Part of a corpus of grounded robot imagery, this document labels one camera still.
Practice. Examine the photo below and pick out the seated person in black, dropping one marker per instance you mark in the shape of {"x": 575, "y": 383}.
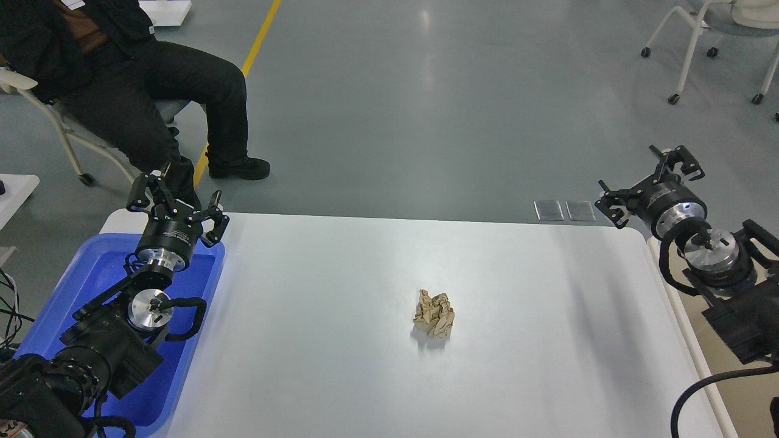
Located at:
{"x": 102, "y": 62}

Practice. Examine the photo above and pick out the white side table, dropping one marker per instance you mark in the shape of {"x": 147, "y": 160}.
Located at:
{"x": 17, "y": 190}

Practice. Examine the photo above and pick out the metal floor plate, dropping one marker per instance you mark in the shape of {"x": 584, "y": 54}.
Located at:
{"x": 548, "y": 210}
{"x": 580, "y": 211}

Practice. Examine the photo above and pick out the right metal floor plate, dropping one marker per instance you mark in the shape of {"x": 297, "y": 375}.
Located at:
{"x": 580, "y": 211}

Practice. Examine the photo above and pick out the crumpled brown paper ball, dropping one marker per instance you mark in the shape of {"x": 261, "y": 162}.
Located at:
{"x": 434, "y": 315}

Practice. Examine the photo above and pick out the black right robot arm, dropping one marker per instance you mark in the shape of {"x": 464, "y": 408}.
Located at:
{"x": 735, "y": 273}

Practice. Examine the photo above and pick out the beige plastic bin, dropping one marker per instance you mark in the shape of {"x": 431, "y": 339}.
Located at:
{"x": 741, "y": 407}

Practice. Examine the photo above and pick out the left metal floor plate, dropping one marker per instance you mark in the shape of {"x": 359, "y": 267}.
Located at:
{"x": 548, "y": 210}

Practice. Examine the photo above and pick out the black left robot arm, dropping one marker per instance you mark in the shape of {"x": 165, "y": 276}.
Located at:
{"x": 113, "y": 346}

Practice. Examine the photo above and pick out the white board on floor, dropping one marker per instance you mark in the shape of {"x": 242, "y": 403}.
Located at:
{"x": 166, "y": 13}

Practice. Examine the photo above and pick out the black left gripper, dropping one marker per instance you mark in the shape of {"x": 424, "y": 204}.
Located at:
{"x": 168, "y": 239}

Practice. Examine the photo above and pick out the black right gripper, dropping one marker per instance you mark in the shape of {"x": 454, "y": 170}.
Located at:
{"x": 661, "y": 200}

